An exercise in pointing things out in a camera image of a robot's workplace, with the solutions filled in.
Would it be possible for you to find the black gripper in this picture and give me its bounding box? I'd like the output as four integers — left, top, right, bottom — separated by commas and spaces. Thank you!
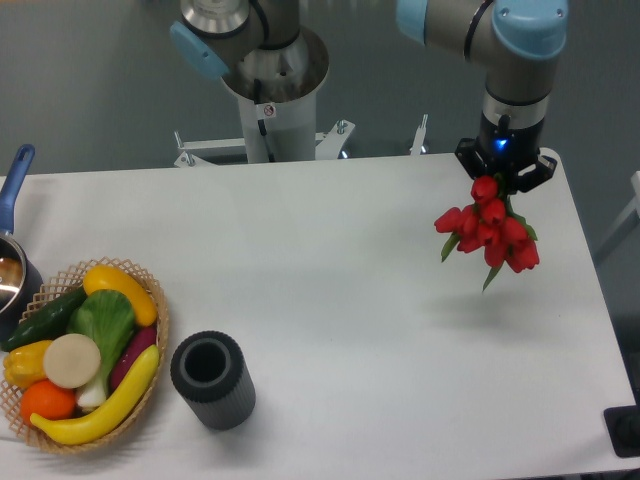
454, 114, 558, 194

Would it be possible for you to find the red tulip bouquet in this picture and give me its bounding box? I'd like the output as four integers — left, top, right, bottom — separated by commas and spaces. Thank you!
434, 174, 540, 289

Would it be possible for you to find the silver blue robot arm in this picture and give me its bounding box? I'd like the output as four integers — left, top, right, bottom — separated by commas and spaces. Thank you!
170, 1, 568, 194

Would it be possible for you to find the white furniture right edge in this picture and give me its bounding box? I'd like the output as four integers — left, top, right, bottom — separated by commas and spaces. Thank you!
592, 171, 639, 266

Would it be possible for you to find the black device table edge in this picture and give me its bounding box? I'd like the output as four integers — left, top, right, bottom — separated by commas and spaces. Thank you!
603, 405, 639, 458

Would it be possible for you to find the dark grey ribbed vase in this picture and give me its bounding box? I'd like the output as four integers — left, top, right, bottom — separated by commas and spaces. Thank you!
170, 331, 256, 431

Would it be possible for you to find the purple eggplant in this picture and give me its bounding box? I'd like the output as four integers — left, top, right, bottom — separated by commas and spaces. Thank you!
109, 326, 157, 392

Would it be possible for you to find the yellow squash upper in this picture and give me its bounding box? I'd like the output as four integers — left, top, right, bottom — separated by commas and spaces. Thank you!
83, 265, 158, 327

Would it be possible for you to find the green lettuce vegetable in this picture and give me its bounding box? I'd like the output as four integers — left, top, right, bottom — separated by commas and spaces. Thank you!
66, 290, 135, 412

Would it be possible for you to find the woven wicker basket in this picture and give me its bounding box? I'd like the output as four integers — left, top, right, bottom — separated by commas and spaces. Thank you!
1, 257, 169, 454

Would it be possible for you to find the long yellow squash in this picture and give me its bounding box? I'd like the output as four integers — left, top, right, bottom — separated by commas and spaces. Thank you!
30, 345, 160, 446

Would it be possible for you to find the beige round disc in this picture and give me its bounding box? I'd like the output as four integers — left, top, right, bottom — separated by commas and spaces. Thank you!
43, 334, 101, 389

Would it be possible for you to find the dark green cucumber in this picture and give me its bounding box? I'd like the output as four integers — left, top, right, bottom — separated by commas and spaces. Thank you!
1, 287, 87, 352

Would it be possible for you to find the orange fruit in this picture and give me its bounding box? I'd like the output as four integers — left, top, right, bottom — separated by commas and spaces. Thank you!
20, 380, 76, 426

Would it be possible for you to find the yellow bell pepper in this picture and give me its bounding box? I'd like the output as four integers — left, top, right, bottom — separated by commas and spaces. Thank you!
3, 340, 53, 390

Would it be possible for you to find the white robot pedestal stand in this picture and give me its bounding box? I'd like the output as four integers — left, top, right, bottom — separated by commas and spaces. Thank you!
170, 22, 355, 163

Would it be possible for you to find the black cable on pedestal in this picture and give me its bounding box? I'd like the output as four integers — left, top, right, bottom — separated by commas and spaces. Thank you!
252, 78, 276, 164

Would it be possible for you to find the blue handled saucepan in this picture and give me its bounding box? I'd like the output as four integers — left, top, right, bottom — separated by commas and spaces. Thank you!
1, 144, 42, 341

